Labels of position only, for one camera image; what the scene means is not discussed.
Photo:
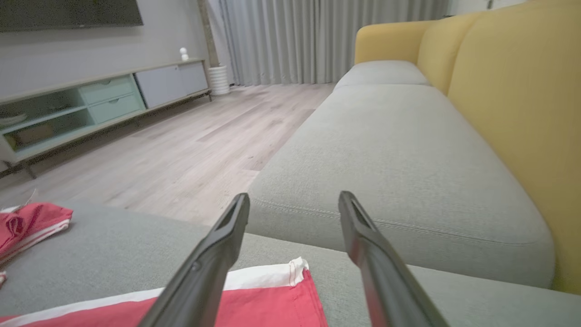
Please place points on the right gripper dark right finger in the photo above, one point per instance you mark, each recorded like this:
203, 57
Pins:
386, 281

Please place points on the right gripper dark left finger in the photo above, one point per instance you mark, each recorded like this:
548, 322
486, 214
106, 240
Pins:
204, 281

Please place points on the red white Bulls jersey shirt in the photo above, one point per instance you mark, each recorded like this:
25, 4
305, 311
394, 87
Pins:
32, 222

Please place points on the large grey sofa seat cushion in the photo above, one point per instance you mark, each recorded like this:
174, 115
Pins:
113, 254

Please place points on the grey sofa back cushion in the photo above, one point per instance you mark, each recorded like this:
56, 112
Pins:
386, 159

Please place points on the white ribbed pot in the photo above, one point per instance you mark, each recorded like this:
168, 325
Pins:
219, 81

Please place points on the grey and mint TV cabinet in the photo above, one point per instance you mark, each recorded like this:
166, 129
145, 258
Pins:
113, 97

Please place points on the yellow sofa backrest cushion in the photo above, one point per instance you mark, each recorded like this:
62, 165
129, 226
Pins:
440, 54
522, 113

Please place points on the brown box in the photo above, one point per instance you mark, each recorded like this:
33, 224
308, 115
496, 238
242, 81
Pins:
32, 135

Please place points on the small white figurine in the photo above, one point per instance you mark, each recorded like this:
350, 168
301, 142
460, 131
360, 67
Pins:
184, 54

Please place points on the yellow sofa armrest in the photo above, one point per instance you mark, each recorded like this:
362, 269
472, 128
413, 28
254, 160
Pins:
386, 41

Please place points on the pale bowl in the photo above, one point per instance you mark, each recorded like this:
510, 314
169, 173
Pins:
11, 119

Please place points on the grey pleated curtain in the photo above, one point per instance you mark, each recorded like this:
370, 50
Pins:
295, 41

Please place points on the black wall television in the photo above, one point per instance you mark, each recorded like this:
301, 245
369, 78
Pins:
68, 11

